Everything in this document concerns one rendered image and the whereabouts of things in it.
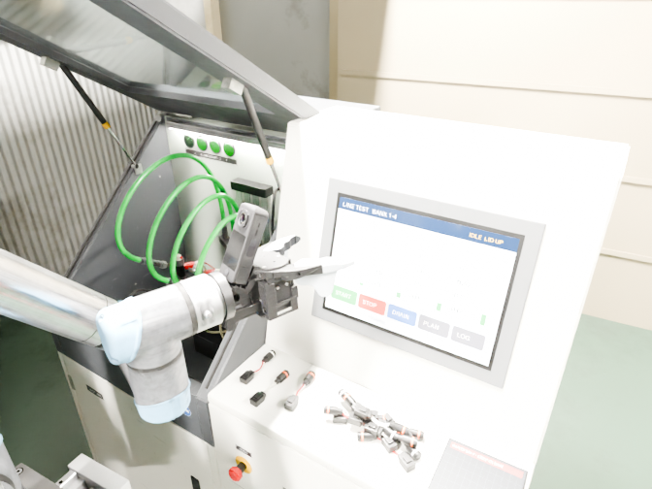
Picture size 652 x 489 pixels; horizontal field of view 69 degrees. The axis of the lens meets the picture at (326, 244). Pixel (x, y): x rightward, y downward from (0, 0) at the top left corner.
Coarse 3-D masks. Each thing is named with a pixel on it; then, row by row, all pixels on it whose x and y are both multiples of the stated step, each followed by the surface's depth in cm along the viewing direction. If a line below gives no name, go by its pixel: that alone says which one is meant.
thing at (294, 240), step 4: (292, 236) 81; (296, 236) 82; (280, 240) 80; (284, 240) 80; (288, 240) 80; (292, 240) 81; (296, 240) 82; (300, 240) 84; (272, 244) 78; (276, 244) 78; (280, 244) 78; (284, 244) 79; (288, 244) 80; (292, 244) 81; (268, 248) 77; (272, 248) 77; (276, 248) 77; (280, 248) 76; (284, 248) 79; (288, 248) 80; (280, 252) 77; (284, 252) 81; (284, 256) 81
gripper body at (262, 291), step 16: (256, 256) 73; (272, 256) 73; (256, 272) 69; (272, 272) 68; (224, 288) 65; (240, 288) 68; (256, 288) 70; (272, 288) 69; (288, 288) 72; (240, 304) 69; (256, 304) 70; (272, 304) 70; (288, 304) 73; (224, 320) 69; (240, 320) 71
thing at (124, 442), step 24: (72, 360) 152; (72, 384) 159; (96, 384) 148; (96, 408) 156; (120, 408) 145; (96, 432) 166; (120, 432) 153; (144, 432) 143; (168, 432) 133; (120, 456) 162; (144, 456) 150; (168, 456) 140; (192, 456) 131; (144, 480) 159; (168, 480) 148; (192, 480) 136
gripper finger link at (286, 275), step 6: (318, 264) 69; (276, 270) 69; (282, 270) 69; (288, 270) 68; (294, 270) 68; (300, 270) 68; (306, 270) 68; (312, 270) 69; (318, 270) 70; (276, 276) 68; (282, 276) 68; (288, 276) 68; (294, 276) 68; (300, 276) 69
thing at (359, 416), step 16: (352, 400) 106; (336, 416) 105; (352, 416) 102; (368, 416) 101; (384, 416) 104; (368, 432) 101; (384, 432) 100; (400, 432) 99; (416, 432) 101; (416, 448) 97; (400, 464) 96
